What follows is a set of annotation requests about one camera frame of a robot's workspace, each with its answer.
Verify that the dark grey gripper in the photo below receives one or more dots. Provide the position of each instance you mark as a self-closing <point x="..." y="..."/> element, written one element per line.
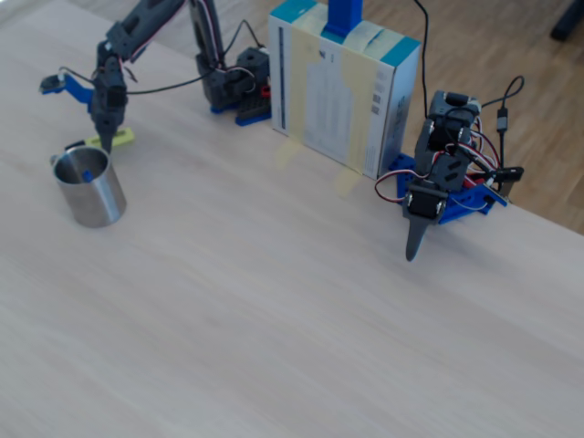
<point x="106" y="119"/>

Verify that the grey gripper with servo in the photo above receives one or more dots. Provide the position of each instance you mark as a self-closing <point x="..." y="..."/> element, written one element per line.
<point x="425" y="205"/>

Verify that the yellow highlighter pen black cap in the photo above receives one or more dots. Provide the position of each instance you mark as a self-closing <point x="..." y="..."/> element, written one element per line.
<point x="124" y="137"/>

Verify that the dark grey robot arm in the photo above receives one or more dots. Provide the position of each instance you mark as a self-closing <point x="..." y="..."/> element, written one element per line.
<point x="449" y="114"/>
<point x="137" y="23"/>

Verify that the blue ballpoint pen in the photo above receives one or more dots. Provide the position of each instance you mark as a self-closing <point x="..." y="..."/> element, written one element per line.
<point x="86" y="175"/>

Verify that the silver metal cup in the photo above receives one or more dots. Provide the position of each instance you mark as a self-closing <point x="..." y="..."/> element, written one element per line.
<point x="91" y="201"/>

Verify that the beige masking tape strip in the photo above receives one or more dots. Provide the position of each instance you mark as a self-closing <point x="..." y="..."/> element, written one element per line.
<point x="347" y="182"/>

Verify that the black plug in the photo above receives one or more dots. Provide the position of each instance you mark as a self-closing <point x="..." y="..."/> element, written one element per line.
<point x="508" y="173"/>

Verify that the small red plastic clip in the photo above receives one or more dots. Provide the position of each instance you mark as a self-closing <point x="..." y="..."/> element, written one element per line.
<point x="264" y="91"/>

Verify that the white teal cardboard box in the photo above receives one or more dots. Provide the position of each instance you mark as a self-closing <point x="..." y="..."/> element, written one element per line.
<point x="319" y="91"/>

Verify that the black furniture foot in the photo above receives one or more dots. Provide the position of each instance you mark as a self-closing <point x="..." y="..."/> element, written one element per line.
<point x="568" y="20"/>

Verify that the camera board on blue mount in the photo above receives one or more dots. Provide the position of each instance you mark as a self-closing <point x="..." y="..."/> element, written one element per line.
<point x="77" y="89"/>

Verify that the blue arm base plate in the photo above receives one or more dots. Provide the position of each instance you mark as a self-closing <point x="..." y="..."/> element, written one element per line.
<point x="248" y="119"/>
<point x="465" y="203"/>

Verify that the blue camera post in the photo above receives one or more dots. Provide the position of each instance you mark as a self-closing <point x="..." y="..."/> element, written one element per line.
<point x="342" y="18"/>

